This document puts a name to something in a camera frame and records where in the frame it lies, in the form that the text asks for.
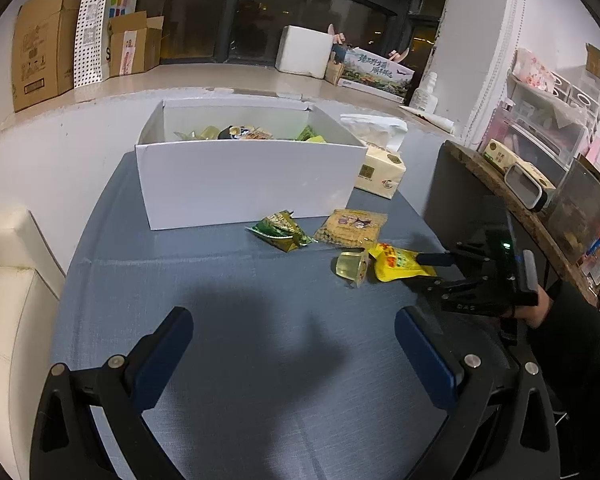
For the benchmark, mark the person's right hand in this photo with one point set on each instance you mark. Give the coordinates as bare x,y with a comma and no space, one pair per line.
540,310

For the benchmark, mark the small green yellow tissue pack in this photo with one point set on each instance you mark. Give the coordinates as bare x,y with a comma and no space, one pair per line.
502,155

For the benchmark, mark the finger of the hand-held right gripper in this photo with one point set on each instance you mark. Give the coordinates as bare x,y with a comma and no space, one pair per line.
430,285
445,259

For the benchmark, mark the small brown printed box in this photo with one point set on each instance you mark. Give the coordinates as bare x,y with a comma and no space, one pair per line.
334,70

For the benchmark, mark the orange brown snack packet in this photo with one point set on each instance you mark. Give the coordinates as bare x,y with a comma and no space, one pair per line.
255,134

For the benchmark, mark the yellow snack pouch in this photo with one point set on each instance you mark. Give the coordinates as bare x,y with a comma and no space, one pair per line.
397,265

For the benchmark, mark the person's right forearm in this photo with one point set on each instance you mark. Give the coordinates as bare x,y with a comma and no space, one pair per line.
580,340

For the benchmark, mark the green gold snack packet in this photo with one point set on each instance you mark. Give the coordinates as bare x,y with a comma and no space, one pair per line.
280,230

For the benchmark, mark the white tube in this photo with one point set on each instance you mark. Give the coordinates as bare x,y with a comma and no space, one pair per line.
430,117

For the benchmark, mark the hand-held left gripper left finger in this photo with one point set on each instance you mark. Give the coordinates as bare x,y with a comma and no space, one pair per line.
165,355

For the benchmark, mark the clear plastic drawer unit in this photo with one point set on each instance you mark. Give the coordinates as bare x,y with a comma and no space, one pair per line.
550,120

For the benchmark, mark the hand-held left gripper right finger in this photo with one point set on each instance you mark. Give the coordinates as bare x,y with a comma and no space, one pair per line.
425,355

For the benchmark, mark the dotted paper bag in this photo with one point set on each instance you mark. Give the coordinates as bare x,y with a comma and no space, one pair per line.
90,30

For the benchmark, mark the clear peanut packet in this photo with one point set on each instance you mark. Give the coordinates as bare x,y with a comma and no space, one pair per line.
350,227

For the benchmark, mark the pink plastic piece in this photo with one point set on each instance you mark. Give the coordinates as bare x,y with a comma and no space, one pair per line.
399,54
336,34

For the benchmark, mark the small open cardboard box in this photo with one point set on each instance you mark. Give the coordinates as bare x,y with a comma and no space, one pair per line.
135,45

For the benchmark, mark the pink floral cloth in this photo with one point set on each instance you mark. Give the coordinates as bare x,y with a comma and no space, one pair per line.
532,67

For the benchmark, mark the white cardboard box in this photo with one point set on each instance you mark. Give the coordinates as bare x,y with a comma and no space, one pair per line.
250,185

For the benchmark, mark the green striped snack packet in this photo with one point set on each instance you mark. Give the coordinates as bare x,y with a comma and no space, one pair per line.
307,133

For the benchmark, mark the cream leather sofa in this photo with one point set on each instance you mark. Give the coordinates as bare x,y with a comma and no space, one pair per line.
10,300

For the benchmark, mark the white foam box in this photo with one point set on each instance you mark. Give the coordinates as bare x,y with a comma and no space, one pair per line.
302,52

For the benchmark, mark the round wooden side table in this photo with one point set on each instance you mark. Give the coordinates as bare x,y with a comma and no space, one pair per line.
480,175

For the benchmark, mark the white plastic bottle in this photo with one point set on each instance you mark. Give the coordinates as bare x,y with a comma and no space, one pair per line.
425,95

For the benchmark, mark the long landscape printed box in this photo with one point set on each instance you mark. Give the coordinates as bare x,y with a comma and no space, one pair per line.
375,72

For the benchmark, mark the large brown cardboard box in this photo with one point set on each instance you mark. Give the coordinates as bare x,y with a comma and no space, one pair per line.
42,45

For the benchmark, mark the clear plastic container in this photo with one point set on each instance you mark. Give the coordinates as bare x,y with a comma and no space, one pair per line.
582,210

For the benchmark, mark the white and black device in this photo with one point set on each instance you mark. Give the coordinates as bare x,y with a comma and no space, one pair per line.
527,187

